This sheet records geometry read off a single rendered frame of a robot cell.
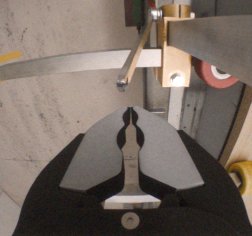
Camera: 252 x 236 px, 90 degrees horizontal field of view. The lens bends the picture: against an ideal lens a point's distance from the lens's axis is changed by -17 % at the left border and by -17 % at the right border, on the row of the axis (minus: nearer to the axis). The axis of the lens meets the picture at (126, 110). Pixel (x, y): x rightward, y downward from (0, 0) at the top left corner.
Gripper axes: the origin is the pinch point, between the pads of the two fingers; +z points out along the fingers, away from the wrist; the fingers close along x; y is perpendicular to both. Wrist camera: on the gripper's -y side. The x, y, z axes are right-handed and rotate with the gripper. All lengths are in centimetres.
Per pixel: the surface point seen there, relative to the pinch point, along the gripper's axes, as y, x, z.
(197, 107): 22, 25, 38
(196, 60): -1.5, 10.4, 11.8
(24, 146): 102, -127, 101
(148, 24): -6.7, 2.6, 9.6
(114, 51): -2.9, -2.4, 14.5
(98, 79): 29, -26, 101
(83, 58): -2.0, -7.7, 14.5
